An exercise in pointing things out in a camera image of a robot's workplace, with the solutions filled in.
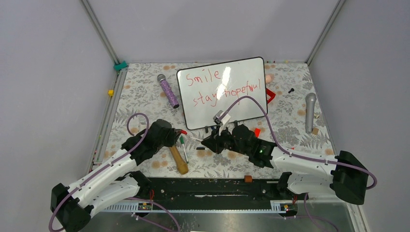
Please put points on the red block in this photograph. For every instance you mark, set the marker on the red block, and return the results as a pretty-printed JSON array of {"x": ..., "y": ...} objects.
[{"x": 257, "y": 132}]

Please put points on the purple glitter microphone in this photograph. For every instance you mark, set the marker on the purple glitter microphone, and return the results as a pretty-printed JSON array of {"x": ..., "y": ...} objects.
[{"x": 168, "y": 91}]

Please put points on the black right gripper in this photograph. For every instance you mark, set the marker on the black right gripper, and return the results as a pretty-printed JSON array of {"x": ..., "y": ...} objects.
[{"x": 214, "y": 140}]

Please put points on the slotted grey cable duct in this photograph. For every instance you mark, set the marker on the slotted grey cable duct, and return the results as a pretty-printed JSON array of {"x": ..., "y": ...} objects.
[{"x": 207, "y": 207}]

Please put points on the orange brown cylinder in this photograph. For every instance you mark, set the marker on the orange brown cylinder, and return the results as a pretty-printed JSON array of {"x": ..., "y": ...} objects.
[{"x": 248, "y": 179}]

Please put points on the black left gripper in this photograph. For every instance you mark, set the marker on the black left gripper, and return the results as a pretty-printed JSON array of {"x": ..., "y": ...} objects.
[{"x": 173, "y": 136}]

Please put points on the green cap marker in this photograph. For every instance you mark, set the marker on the green cap marker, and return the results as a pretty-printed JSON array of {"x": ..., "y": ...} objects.
[{"x": 184, "y": 149}]

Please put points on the white whiteboard black frame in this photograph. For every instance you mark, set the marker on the white whiteboard black frame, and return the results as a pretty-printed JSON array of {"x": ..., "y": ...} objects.
[{"x": 207, "y": 89}]

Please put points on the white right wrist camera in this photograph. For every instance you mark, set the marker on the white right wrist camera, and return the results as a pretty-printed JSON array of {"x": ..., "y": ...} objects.
[{"x": 221, "y": 118}]

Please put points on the silver grey microphone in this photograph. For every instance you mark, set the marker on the silver grey microphone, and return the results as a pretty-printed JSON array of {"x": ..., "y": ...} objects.
[{"x": 310, "y": 104}]

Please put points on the teal block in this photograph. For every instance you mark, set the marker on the teal block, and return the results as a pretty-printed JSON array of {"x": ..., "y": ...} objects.
[{"x": 120, "y": 66}]

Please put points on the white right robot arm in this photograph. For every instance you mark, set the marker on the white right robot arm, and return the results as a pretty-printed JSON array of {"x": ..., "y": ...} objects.
[{"x": 342, "y": 175}]

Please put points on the floral patterned mat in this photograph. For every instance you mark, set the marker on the floral patterned mat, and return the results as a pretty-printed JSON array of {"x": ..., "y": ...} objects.
[{"x": 139, "y": 91}]

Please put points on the red object behind whiteboard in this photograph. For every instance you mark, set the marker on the red object behind whiteboard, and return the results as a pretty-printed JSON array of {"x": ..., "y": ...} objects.
[{"x": 270, "y": 95}]

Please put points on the small brown wooden cube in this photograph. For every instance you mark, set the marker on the small brown wooden cube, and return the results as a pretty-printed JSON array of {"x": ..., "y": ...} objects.
[{"x": 315, "y": 131}]

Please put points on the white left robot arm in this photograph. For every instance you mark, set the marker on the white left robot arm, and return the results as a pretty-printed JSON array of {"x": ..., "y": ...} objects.
[{"x": 76, "y": 204}]

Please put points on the wooden microphone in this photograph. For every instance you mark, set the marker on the wooden microphone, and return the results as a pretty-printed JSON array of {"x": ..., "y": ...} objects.
[{"x": 181, "y": 165}]

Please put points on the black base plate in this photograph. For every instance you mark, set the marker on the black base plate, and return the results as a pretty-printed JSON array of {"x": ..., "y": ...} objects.
[{"x": 197, "y": 190}]

